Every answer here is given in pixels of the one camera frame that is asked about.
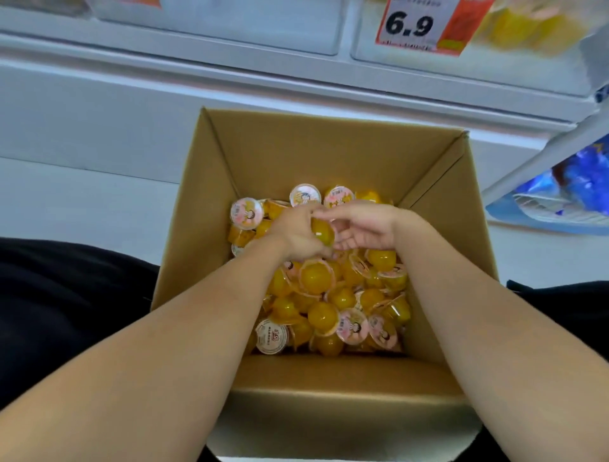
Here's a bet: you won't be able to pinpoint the brown cardboard box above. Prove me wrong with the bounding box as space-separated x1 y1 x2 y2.
151 107 499 462

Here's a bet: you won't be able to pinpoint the person's right hand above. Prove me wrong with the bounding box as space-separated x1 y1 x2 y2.
311 199 408 252

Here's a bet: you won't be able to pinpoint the person's right forearm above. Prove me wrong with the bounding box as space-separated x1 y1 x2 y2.
392 209 609 462

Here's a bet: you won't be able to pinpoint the pile of yellow jelly cups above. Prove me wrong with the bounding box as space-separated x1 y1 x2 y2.
227 183 412 358

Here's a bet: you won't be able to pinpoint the clear plastic bin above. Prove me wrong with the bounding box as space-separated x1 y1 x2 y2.
351 0 609 98
90 0 351 57

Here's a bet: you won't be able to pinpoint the person's left forearm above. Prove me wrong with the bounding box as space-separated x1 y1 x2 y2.
0 235 291 462

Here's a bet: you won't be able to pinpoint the blue snack bags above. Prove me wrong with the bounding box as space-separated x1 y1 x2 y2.
516 142 609 215

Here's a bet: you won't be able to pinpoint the person's left hand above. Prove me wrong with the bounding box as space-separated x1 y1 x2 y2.
264 203 336 263

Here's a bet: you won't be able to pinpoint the cluster of yellow jelly cups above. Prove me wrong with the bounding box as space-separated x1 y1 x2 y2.
475 0 591 56

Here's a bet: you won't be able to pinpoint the yellow jelly cup pink lid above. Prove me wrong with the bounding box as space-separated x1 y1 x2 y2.
311 218 336 248

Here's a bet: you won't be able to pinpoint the person's black trousers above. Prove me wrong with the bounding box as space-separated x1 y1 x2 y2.
0 237 609 462

